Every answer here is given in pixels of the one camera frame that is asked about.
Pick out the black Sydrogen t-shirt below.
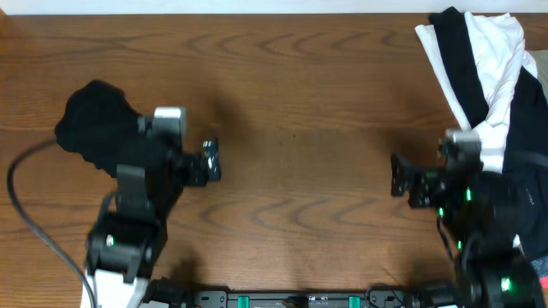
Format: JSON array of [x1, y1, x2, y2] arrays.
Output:
[[54, 80, 153, 178]]

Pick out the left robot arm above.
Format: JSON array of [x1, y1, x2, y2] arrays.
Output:
[[82, 115, 222, 307]]

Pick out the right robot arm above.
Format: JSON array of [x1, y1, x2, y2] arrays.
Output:
[[390, 140, 545, 307]]

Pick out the black shirt in pile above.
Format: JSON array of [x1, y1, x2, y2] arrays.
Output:
[[427, 7, 547, 259]]

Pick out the red object at edge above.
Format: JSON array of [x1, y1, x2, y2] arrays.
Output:
[[531, 256, 548, 288]]

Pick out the white shirt in pile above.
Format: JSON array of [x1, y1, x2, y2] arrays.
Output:
[[415, 12, 538, 173]]

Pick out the grey garment in pile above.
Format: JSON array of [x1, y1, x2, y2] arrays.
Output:
[[529, 50, 548, 99]]

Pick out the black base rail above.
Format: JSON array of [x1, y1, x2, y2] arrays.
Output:
[[140, 277, 455, 308]]

